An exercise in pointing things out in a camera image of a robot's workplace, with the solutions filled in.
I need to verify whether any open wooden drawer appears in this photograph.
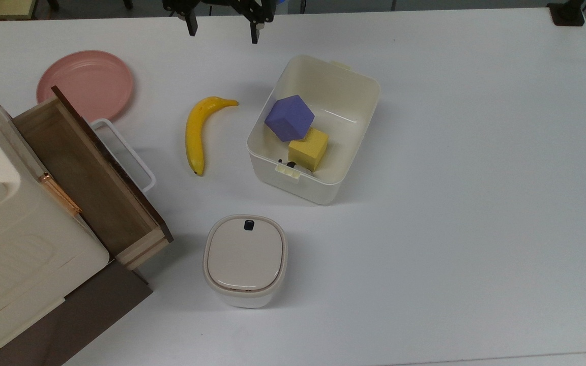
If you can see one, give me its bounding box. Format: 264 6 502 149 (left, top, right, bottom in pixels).
12 85 174 271

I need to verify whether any yellow foam cube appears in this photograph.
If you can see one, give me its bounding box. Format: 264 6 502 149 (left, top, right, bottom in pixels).
288 127 329 172

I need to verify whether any dark brown base board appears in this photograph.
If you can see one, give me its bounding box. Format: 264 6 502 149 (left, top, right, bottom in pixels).
0 259 154 366

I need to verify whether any pink round plate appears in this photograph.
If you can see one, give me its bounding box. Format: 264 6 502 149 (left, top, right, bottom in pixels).
36 50 135 123

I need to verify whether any yellow banana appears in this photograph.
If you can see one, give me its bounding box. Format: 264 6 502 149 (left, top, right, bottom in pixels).
185 96 239 176

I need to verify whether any copper drawer handle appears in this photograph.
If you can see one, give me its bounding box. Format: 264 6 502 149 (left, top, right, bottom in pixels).
38 172 82 218

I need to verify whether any cream plastic cabinet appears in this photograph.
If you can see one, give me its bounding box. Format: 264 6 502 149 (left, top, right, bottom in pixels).
0 74 111 364

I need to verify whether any cream plastic box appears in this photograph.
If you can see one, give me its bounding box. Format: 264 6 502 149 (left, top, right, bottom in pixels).
246 55 382 206

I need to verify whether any black table clamp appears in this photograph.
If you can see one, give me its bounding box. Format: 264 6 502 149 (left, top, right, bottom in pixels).
546 0 586 27

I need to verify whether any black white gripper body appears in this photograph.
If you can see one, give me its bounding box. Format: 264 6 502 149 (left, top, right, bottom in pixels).
163 0 276 24

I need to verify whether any white rectangular frame handle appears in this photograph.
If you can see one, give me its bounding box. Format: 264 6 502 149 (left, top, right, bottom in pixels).
90 118 157 194

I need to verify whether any small black white object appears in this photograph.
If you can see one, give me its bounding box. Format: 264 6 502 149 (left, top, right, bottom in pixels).
278 160 314 176

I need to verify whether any purple foam cube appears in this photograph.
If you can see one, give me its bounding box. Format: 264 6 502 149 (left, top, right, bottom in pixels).
265 95 315 142

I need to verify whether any white lidded desktop bin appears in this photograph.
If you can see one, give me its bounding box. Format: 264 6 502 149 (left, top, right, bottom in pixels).
202 214 288 309

